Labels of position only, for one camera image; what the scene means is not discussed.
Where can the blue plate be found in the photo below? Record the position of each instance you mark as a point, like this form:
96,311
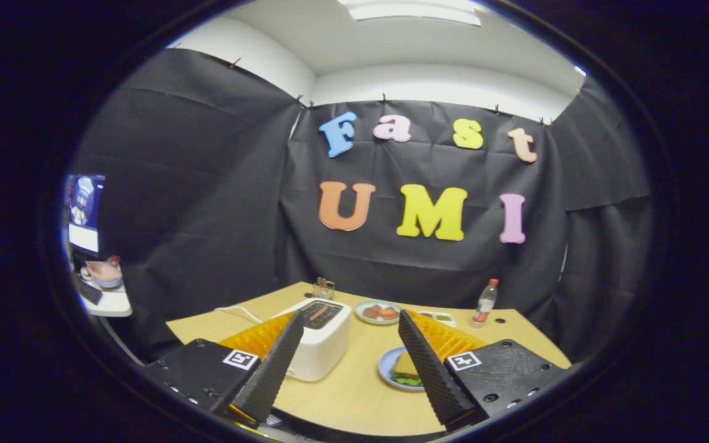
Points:
385,366

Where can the red tomato slice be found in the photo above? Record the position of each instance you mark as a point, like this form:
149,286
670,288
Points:
389,312

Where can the clear bottle red cap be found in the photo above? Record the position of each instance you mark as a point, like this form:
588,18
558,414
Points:
484,307

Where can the white side table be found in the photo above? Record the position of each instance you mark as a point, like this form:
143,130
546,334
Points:
117,304

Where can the brown meat slice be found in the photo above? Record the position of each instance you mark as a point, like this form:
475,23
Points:
372,312

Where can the pale green plate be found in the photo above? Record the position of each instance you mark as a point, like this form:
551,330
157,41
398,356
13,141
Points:
359,314

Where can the green lettuce leaf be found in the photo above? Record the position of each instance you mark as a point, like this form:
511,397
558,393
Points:
410,382

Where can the ceiling light panel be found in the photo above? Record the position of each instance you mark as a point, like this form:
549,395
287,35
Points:
413,11

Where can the blue wall poster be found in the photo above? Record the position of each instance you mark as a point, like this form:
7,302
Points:
85,203

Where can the white toaster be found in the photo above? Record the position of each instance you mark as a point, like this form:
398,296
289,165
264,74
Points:
324,351

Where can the brown toast slice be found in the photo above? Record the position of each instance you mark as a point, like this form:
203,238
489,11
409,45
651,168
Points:
405,364

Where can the black backdrop cloth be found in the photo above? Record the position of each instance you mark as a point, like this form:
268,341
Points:
219,203

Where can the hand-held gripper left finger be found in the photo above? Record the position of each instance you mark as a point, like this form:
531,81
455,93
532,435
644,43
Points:
271,375

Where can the pink bowl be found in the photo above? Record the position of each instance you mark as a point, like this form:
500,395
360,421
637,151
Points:
105,274

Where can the white divided seasoning tray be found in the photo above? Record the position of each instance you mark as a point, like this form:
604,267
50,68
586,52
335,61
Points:
445,318

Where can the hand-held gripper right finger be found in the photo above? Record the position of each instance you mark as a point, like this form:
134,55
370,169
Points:
431,375

